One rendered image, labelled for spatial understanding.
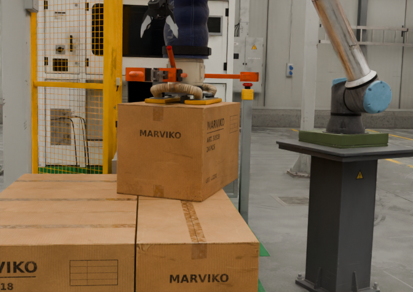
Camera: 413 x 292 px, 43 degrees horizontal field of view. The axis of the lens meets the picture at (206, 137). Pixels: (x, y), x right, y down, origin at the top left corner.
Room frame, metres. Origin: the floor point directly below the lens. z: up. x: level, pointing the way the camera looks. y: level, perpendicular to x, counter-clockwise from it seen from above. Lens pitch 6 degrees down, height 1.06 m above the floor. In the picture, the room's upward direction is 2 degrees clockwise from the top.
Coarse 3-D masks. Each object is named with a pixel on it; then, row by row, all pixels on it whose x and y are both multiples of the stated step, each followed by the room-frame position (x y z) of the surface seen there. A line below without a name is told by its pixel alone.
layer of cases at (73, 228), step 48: (48, 192) 2.30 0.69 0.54; (96, 192) 2.32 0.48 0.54; (0, 240) 1.61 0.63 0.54; (48, 240) 1.62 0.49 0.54; (96, 240) 1.63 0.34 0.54; (144, 240) 1.65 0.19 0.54; (192, 240) 1.66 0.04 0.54; (240, 240) 1.67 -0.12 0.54; (0, 288) 1.57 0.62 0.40; (48, 288) 1.59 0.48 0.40; (96, 288) 1.60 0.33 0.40; (144, 288) 1.62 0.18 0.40; (192, 288) 1.64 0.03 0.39; (240, 288) 1.66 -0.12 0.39
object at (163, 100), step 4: (164, 92) 2.51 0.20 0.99; (164, 96) 2.51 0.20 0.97; (168, 96) 2.64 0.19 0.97; (172, 96) 2.64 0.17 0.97; (180, 96) 2.69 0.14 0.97; (144, 100) 2.43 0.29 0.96; (148, 100) 2.42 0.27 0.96; (152, 100) 2.42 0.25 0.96; (156, 100) 2.41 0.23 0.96; (160, 100) 2.41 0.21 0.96; (164, 100) 2.41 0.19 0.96; (168, 100) 2.45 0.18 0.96; (172, 100) 2.51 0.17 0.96; (176, 100) 2.58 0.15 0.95
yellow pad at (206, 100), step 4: (208, 92) 2.59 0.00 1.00; (208, 96) 2.59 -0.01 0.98; (188, 100) 2.38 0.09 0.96; (192, 100) 2.38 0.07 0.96; (196, 100) 2.37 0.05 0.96; (200, 100) 2.38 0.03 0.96; (204, 100) 2.39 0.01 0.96; (208, 100) 2.42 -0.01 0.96; (212, 100) 2.48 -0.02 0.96; (216, 100) 2.57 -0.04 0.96; (220, 100) 2.65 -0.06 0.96; (188, 104) 2.38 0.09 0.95; (192, 104) 2.37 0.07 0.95; (196, 104) 2.37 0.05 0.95; (200, 104) 2.36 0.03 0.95; (204, 104) 2.36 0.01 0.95; (208, 104) 2.41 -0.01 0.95
